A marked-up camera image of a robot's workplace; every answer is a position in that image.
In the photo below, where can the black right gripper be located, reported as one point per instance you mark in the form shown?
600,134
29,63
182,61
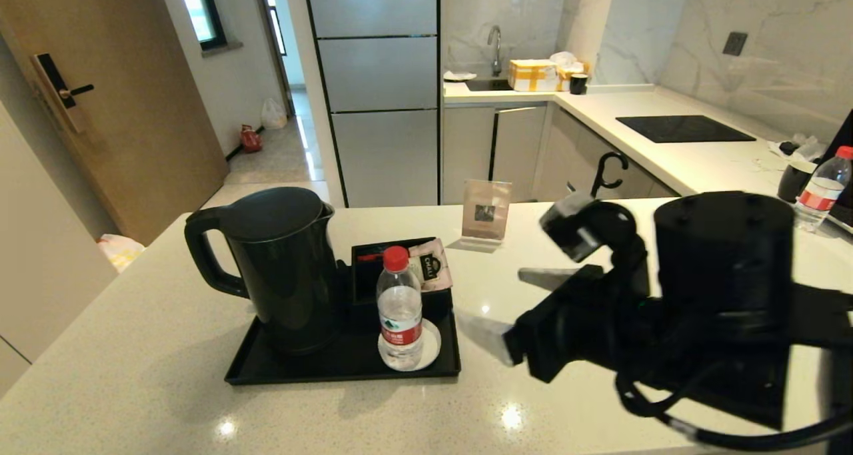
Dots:
586,322

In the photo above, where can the red-capped water bottle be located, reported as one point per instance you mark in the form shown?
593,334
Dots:
823,188
400,308

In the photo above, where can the black electric kettle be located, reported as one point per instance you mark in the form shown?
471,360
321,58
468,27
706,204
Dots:
286,275

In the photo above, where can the pink tea bag packet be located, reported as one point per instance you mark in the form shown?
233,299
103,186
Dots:
436,268

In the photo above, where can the small black cup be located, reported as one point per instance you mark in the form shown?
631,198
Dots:
578,84

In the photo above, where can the white round coaster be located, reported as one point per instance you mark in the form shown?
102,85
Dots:
432,345

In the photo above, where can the acrylic QR code sign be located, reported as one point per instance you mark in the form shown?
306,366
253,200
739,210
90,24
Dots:
486,208

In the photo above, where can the black organizer box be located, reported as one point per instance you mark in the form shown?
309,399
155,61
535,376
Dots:
370,285

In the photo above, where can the red sachet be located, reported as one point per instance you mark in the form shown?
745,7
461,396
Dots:
370,257

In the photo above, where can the white base cabinet door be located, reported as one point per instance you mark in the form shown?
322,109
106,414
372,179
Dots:
520,152
468,155

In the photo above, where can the grey corner base cabinet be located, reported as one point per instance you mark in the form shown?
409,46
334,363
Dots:
573,142

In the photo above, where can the black rectangular tray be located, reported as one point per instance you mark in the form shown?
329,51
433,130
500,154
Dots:
333,368

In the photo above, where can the dark kitchen sink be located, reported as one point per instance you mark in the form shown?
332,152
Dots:
490,85

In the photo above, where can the large yellow-taped cardboard box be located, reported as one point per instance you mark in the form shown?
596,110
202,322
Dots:
532,76

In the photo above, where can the white dish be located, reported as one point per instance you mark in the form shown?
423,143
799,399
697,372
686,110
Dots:
458,76

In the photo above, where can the black induction cooktop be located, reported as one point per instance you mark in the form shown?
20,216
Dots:
683,128

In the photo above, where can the white tissue wad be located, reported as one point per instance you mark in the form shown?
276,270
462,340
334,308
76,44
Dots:
563,58

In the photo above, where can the chrome faucet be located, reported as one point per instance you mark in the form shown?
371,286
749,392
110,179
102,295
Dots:
497,45

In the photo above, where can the grey refrigerator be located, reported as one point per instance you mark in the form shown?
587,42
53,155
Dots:
380,75

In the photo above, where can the black mug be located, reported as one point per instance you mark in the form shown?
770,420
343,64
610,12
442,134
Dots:
793,182

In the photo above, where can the white plastic bag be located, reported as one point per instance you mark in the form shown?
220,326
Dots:
273,116

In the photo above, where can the red bag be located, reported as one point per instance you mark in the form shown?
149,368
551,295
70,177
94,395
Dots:
251,140

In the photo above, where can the small black object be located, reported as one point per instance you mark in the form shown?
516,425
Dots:
790,147

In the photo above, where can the crumpled clear plastic wrap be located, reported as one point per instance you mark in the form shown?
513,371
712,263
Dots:
810,150

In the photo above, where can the clear bag colourful contents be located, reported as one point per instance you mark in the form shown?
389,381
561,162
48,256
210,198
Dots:
121,252

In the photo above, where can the black-framed window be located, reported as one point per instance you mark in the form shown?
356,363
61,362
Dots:
210,15

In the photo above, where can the wooden door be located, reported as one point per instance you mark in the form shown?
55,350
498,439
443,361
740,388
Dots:
133,95

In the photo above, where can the white panel cabinet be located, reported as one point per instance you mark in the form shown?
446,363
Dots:
40,255

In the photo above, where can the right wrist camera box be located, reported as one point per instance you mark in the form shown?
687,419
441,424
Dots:
586,228

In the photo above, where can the dark wall socket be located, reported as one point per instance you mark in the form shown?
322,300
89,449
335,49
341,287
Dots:
735,44

